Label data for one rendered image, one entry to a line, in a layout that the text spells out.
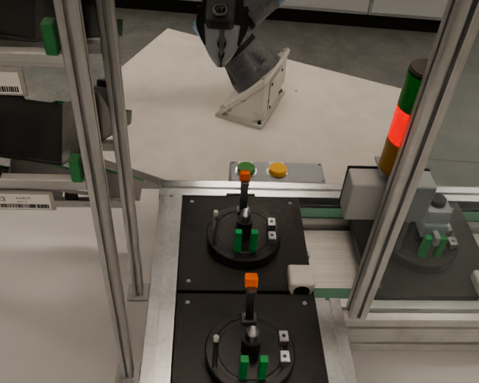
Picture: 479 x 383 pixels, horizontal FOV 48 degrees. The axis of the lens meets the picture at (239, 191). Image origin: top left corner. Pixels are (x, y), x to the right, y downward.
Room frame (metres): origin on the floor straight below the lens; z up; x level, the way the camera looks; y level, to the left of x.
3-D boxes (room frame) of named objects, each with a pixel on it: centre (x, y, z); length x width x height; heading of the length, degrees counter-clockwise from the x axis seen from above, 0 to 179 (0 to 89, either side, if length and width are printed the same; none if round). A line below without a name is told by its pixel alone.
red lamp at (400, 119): (0.58, -0.21, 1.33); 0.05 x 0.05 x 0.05
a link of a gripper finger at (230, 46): (0.90, 0.04, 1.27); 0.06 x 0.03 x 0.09; 5
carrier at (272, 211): (0.68, -0.01, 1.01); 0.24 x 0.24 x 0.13; 5
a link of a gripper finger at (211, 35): (0.90, 0.07, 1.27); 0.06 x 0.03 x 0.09; 5
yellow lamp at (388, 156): (0.58, -0.21, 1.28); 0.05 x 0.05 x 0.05
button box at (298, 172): (0.90, -0.08, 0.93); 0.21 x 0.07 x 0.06; 95
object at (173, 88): (1.26, -0.01, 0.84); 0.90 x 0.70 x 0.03; 70
